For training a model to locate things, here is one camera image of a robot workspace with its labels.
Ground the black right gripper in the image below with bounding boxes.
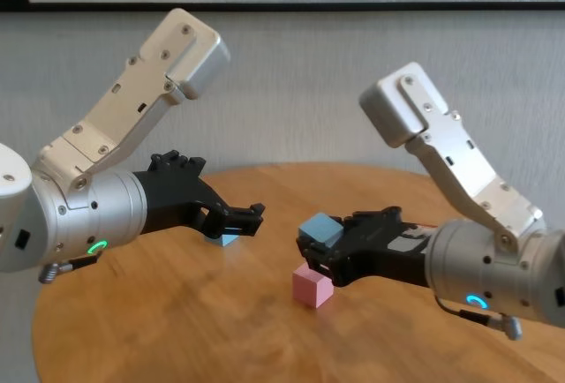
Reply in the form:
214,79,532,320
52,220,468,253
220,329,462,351
294,207,437,289

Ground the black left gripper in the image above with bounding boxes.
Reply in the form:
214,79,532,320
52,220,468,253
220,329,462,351
132,149,267,240

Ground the blue building block cube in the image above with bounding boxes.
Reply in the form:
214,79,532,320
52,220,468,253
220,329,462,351
205,226,240,248
298,212,345,248

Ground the pink building block cube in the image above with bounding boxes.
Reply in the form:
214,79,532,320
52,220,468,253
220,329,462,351
291,263,335,312

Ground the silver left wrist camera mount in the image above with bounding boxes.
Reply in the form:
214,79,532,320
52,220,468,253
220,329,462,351
33,7,232,192

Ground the right arm cable connector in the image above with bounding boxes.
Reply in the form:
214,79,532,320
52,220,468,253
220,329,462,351
434,295,524,342

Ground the arm cable connector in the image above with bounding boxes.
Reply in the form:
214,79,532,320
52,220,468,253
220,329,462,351
38,252,105,285
434,295,524,342

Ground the left arm cable connector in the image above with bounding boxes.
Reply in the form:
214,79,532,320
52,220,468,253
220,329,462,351
38,252,105,285

